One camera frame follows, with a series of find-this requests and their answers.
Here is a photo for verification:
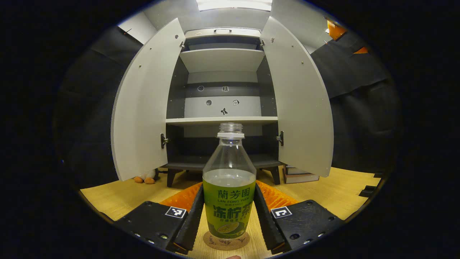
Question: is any orange white plush toy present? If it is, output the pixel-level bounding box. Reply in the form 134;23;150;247
134;169;157;185

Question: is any white cabinet door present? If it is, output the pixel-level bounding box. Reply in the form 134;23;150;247
111;18;186;181
259;15;335;178

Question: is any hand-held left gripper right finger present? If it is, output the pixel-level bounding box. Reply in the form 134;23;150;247
253;180;345;255

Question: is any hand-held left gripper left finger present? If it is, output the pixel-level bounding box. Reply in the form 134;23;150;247
114;182;205;255

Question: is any stack of books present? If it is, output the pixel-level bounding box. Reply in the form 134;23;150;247
283;165;320;184

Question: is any round cork coaster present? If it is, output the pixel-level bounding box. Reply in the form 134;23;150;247
203;230;250;251

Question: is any large ceiling light panel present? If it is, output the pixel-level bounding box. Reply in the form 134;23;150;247
196;0;272;11

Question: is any black backdrop cloth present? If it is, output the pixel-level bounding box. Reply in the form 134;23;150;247
54;20;403;187

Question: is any green label bottle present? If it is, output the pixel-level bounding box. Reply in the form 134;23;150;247
202;122;257;240

